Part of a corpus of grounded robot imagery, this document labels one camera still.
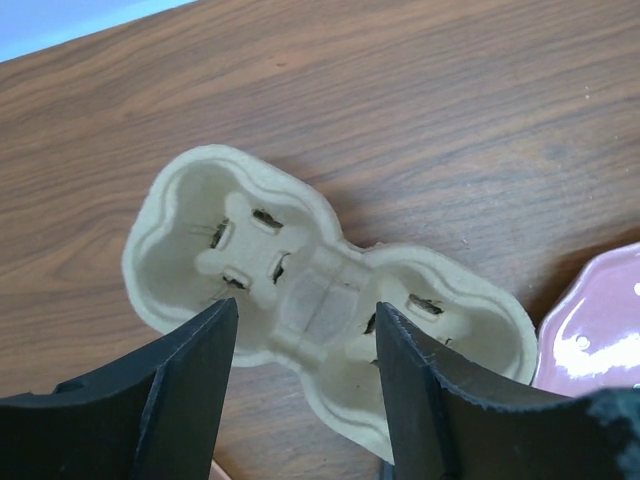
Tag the beige cardboard cup carrier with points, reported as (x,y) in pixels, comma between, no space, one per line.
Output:
(218,223)

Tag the salmon pink tray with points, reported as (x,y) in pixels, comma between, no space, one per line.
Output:
(217,472)

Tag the pink polka dot plate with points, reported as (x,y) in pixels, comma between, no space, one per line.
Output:
(590,338)

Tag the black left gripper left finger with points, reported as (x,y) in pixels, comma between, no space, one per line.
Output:
(151,414)

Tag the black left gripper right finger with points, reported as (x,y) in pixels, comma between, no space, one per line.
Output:
(451,418)

